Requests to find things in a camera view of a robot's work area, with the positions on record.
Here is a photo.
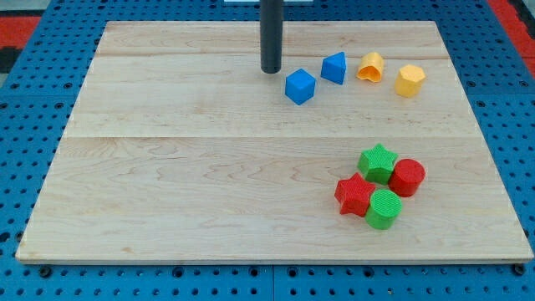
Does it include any red cylinder block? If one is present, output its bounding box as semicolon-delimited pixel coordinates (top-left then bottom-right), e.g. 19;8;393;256
388;159;426;197

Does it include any blue triangle block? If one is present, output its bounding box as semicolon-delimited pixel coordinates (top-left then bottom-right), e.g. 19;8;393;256
320;52;347;85

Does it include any green cylinder block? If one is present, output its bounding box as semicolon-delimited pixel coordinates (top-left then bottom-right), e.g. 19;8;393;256
364;189;403;230

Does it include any light wooden board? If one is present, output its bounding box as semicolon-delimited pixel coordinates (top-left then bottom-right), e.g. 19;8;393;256
16;21;533;265

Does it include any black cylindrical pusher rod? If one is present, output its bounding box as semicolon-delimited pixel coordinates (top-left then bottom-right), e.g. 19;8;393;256
260;0;283;74

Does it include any green star block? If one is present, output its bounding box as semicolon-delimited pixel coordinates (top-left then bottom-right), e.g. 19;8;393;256
357;143;398;185

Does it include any blue cube block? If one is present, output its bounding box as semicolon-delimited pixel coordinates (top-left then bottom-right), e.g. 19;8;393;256
285;69;316;105

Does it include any red star block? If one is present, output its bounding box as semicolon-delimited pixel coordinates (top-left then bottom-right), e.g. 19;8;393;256
334;173;376;217

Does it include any yellow hexagon block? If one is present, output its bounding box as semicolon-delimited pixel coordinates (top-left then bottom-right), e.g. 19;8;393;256
395;64;426;98

